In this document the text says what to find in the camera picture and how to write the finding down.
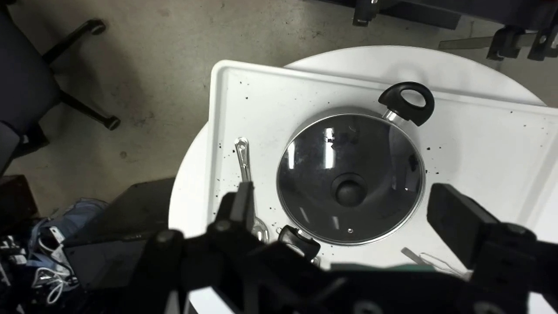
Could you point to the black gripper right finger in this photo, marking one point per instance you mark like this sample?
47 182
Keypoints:
464 224

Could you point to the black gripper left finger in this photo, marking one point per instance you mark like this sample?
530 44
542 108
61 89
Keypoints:
243 203

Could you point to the glass lid with black knob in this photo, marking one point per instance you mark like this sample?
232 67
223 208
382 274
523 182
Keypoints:
349 175

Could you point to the steel spoon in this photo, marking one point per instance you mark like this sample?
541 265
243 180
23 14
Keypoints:
244 159

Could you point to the metal tongs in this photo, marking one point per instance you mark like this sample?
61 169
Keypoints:
424 258

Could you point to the white plastic tray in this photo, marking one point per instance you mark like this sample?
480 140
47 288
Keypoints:
262 98

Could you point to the black equipment cart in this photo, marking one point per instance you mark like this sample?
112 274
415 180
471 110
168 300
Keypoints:
506 42

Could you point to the dark office chair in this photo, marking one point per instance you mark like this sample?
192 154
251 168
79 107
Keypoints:
23 70

